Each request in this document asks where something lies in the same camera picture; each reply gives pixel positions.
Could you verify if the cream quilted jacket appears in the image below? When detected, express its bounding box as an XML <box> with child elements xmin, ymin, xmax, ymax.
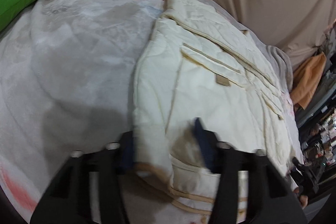
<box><xmin>133</xmin><ymin>0</ymin><xmax>303</xmax><ymax>215</ymax></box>

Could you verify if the person's right hand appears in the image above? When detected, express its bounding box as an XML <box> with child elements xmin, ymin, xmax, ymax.
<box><xmin>293</xmin><ymin>187</ymin><xmax>308</xmax><ymax>209</ymax></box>

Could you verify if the cluttered shelf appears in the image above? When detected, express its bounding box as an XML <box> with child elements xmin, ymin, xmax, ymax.
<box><xmin>295</xmin><ymin>27</ymin><xmax>335</xmax><ymax>184</ymax></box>

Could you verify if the orange cloth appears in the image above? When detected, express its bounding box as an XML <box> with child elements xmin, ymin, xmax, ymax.
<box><xmin>290</xmin><ymin>52</ymin><xmax>326</xmax><ymax>111</ymax></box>

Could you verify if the grey floral fleece blanket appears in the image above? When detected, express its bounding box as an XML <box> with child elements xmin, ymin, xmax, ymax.
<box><xmin>0</xmin><ymin>0</ymin><xmax>305</xmax><ymax>223</ymax></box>

